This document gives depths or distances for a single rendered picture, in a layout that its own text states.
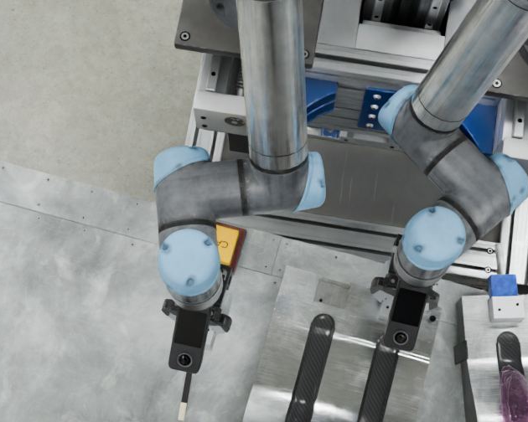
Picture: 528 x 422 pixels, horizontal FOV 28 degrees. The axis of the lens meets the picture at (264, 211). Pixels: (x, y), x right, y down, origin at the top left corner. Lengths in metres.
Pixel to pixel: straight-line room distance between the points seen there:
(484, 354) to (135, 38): 1.48
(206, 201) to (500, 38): 0.41
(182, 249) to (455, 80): 0.39
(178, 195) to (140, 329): 0.50
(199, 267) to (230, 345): 0.51
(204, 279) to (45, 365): 0.58
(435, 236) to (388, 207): 1.12
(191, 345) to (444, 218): 0.40
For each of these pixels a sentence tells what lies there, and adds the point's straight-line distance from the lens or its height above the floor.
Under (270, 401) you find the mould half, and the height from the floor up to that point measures 0.89.
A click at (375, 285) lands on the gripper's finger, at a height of 1.01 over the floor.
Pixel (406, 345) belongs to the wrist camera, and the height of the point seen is 1.04.
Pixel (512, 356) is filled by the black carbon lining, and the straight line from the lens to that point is 1.77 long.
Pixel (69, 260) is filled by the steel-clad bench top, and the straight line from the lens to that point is 1.84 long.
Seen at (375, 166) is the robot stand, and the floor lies 0.21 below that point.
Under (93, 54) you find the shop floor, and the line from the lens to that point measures 2.86.
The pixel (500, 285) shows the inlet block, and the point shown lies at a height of 0.87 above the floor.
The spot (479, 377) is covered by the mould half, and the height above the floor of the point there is 0.86.
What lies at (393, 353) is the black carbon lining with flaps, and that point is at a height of 0.88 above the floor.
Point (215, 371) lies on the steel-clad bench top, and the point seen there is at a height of 0.80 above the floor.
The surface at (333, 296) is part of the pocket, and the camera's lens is 1.73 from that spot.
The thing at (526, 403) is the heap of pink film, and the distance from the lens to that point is 1.71.
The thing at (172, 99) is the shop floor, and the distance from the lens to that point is 2.78.
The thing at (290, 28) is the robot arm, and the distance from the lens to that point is 1.20.
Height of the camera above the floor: 2.55
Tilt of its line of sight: 73 degrees down
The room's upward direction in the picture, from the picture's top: straight up
